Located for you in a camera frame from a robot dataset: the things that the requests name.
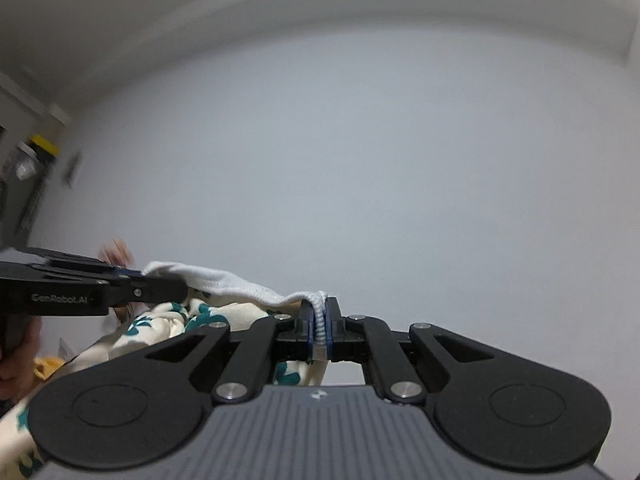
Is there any cream green-flowered garment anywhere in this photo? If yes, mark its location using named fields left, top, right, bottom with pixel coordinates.
left=1, top=262, right=326, bottom=479

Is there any person's left hand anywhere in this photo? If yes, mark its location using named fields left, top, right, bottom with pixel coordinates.
left=0, top=318, right=42, bottom=403

